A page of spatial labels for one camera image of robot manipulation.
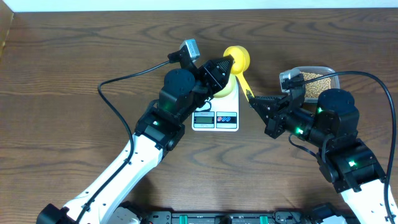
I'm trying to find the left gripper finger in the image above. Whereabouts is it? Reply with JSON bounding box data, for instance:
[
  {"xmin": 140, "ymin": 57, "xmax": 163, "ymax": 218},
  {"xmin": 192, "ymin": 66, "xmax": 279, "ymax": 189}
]
[
  {"xmin": 214, "ymin": 67, "xmax": 229, "ymax": 93},
  {"xmin": 206, "ymin": 55, "xmax": 234, "ymax": 78}
]

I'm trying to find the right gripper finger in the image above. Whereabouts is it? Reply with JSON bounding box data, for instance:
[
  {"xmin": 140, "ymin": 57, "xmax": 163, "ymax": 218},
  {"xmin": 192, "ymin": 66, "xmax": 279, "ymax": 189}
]
[
  {"xmin": 249, "ymin": 95, "xmax": 290, "ymax": 108},
  {"xmin": 250, "ymin": 102, "xmax": 288, "ymax": 128}
]

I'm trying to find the yellow measuring scoop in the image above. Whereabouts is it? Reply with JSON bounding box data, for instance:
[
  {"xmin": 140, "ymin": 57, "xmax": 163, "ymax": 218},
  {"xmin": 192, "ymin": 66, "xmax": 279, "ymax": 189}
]
[{"xmin": 223, "ymin": 45, "xmax": 254, "ymax": 101}]

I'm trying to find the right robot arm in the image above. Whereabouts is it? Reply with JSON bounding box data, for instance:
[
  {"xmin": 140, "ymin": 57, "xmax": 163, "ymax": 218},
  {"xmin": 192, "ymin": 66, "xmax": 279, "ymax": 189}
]
[{"xmin": 248, "ymin": 86, "xmax": 397, "ymax": 223}]

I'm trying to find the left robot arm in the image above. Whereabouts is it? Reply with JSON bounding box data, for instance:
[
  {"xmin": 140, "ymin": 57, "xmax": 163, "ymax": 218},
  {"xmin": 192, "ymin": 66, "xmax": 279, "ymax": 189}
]
[{"xmin": 36, "ymin": 54, "xmax": 233, "ymax": 223}]

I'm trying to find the pale yellow bowl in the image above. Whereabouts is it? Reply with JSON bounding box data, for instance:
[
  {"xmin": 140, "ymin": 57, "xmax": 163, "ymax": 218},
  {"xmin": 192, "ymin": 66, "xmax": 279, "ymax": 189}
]
[{"xmin": 214, "ymin": 73, "xmax": 236, "ymax": 98}]

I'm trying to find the white digital kitchen scale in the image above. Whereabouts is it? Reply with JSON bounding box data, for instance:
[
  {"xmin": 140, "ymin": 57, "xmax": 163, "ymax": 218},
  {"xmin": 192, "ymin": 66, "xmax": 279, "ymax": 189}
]
[{"xmin": 192, "ymin": 81, "xmax": 239, "ymax": 132}]

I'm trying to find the clear plastic soybean container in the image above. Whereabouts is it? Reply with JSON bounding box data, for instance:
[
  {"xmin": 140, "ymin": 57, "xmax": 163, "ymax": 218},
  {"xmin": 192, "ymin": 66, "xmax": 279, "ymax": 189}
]
[{"xmin": 297, "ymin": 66, "xmax": 340, "ymax": 103}]

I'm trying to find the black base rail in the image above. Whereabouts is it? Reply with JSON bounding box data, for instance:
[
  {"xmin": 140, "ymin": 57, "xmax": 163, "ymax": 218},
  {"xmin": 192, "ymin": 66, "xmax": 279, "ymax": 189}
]
[{"xmin": 108, "ymin": 202, "xmax": 359, "ymax": 224}]

